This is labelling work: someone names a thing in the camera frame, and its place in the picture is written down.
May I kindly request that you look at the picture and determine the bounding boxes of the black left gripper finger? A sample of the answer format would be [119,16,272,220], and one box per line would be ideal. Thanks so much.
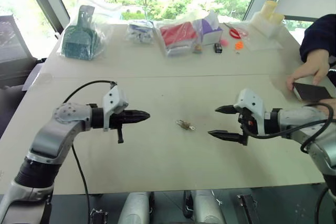
[128,116,151,125]
[128,109,151,118]

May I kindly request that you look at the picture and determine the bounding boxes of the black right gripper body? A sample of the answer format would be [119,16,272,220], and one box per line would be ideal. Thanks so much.
[237,108,260,147]

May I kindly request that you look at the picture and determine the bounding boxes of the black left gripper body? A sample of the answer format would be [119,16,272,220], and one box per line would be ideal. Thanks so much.
[108,110,131,144]

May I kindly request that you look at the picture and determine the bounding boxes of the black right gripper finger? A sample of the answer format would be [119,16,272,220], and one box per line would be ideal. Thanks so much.
[207,129,244,145]
[214,104,239,116]

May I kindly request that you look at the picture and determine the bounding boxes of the black smartphone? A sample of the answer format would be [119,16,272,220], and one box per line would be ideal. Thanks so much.
[292,82,333,102]

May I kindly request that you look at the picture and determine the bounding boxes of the person's bare hand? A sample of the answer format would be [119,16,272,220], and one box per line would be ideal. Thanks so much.
[286,50,330,92]

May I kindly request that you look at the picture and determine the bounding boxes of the small metal connector part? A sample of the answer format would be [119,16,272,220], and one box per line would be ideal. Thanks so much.
[175,119,191,131]

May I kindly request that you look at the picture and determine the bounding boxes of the silver rounded robot leg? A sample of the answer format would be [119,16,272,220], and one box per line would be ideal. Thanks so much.
[194,189,224,224]
[121,191,151,224]

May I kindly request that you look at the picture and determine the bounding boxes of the clear plastic bag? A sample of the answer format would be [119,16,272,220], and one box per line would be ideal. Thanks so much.
[230,21,285,52]

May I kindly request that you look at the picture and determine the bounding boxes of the blue white items bag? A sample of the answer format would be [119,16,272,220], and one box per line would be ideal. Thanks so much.
[127,19,156,45]

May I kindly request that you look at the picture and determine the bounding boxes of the purple tissue box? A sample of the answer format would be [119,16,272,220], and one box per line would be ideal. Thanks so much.
[194,10,224,47]

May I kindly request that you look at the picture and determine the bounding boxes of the red package in plastic bag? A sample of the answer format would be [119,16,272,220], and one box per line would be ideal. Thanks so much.
[156,20,200,58]

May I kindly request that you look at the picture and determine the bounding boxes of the green dustpan in plastic bag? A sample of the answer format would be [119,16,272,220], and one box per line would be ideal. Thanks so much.
[58,4,106,61]

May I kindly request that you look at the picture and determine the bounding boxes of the white holder with yellow cups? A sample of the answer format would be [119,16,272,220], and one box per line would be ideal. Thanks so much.
[250,0,286,39]

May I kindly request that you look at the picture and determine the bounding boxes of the black mesh chair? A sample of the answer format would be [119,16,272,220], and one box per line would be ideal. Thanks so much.
[0,14,40,89]

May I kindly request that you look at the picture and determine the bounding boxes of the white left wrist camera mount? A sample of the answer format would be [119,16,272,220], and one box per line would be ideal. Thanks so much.
[102,84,130,133]

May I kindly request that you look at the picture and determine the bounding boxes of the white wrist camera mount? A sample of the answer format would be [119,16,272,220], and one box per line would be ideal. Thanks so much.
[102,84,130,133]
[233,88,266,135]

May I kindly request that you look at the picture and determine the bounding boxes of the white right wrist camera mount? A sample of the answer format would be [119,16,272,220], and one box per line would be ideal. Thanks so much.
[233,88,266,135]

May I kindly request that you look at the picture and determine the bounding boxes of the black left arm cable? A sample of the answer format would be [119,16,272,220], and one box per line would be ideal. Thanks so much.
[62,80,118,224]

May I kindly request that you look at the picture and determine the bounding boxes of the black bracket under table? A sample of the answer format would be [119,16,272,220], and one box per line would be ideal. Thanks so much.
[89,208,110,224]
[236,194,260,224]

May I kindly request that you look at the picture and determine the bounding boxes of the red handled scissors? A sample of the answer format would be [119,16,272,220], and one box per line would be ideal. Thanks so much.
[224,22,249,39]

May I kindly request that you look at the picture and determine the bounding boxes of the black strap under table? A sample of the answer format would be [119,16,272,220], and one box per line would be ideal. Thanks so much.
[183,189,194,219]

